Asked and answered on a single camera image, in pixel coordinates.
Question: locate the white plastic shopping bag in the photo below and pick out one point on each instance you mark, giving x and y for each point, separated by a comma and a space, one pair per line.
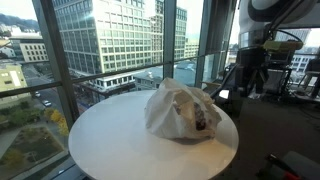
166, 113

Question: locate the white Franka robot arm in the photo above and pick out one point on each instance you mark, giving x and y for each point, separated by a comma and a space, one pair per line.
253, 16

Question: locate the narrow window mullion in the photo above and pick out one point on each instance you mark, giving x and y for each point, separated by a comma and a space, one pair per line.
169, 33

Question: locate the small electronics monitor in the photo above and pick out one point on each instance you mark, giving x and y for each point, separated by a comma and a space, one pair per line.
278, 59

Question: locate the grey box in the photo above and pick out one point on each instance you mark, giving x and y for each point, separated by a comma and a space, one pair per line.
306, 166

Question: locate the red and black tool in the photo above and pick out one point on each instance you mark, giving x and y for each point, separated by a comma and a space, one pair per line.
276, 164

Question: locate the dark window handrail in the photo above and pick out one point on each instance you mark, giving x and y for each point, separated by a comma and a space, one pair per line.
116, 72

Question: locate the round white table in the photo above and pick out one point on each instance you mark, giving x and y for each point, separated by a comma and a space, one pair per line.
116, 150

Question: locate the wide slanted window mullion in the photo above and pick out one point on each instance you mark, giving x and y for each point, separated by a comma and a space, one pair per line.
58, 60

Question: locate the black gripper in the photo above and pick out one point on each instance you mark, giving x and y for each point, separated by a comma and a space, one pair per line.
250, 58

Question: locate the black equipment cart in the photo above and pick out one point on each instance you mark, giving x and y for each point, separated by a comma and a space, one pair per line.
278, 80

